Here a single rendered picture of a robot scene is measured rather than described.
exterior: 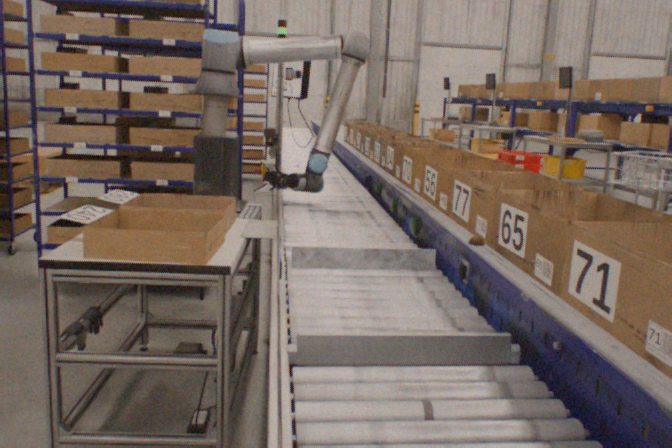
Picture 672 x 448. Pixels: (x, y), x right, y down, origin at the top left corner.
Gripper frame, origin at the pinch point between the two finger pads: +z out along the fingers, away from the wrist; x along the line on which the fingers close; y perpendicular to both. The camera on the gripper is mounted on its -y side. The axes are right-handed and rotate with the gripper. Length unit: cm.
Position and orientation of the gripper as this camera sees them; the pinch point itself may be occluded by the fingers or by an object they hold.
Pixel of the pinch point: (255, 175)
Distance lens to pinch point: 264.5
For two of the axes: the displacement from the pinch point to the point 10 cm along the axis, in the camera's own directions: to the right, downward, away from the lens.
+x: -2.2, 9.7, 1.2
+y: 6.3, 2.4, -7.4
